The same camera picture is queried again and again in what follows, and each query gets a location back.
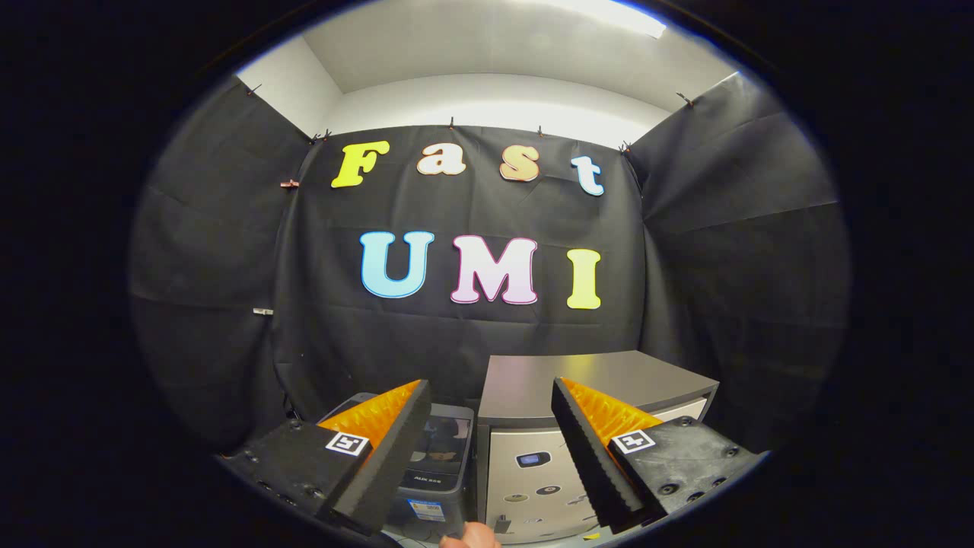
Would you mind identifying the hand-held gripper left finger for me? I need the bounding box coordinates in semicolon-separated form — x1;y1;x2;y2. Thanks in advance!
221;379;432;537

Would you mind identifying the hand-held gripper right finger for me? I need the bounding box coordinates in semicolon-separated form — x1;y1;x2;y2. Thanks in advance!
550;377;766;535

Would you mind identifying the grey washing machine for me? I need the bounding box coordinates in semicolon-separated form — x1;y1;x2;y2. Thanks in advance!
320;392;477;543

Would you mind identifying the grey and white cabinet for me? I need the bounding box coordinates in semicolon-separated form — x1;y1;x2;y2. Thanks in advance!
476;350;720;545

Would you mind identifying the black backdrop cloth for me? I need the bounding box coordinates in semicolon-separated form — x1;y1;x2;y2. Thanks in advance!
129;70;851;457

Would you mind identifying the row of dark backdrop clips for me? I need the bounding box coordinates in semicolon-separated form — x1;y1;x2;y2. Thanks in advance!
245;82;695;153

